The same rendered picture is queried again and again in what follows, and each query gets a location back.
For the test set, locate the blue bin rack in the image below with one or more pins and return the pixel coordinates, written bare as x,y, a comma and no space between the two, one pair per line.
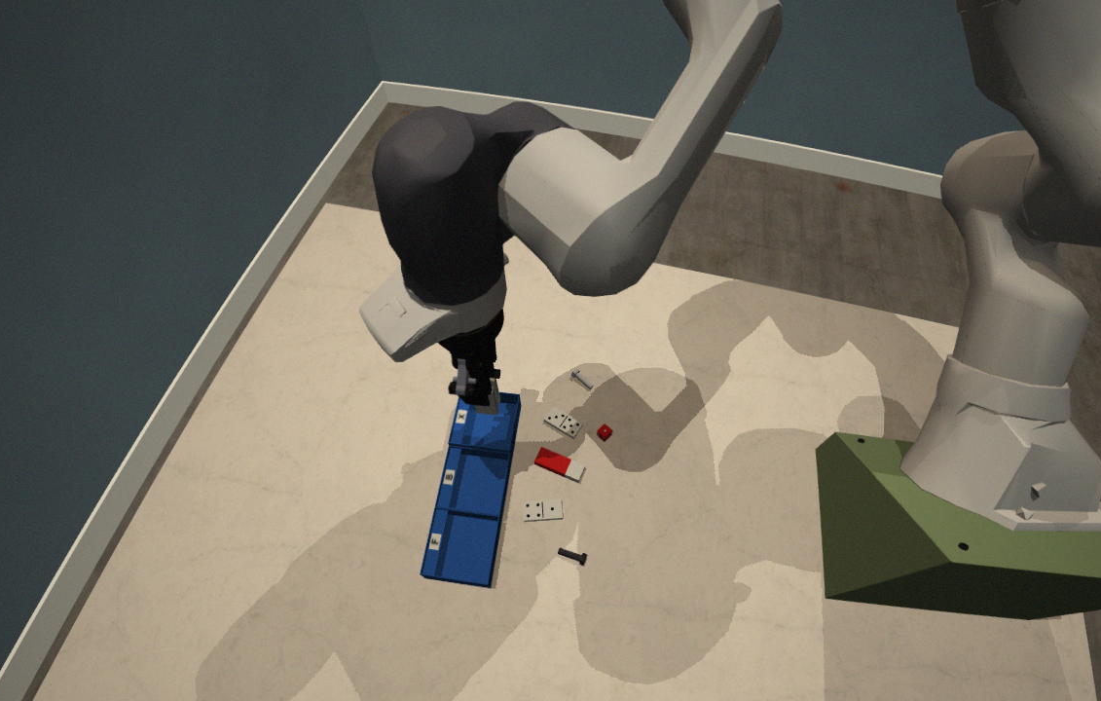
472,481

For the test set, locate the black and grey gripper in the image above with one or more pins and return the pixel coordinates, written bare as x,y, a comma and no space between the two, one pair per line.
473,354

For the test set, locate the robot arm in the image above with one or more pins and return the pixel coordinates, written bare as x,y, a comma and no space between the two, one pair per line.
453,187

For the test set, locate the white domino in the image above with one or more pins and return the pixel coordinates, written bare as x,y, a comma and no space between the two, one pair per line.
541,510
563,422

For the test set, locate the red and white eraser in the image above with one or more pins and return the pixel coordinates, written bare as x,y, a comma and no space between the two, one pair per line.
559,464

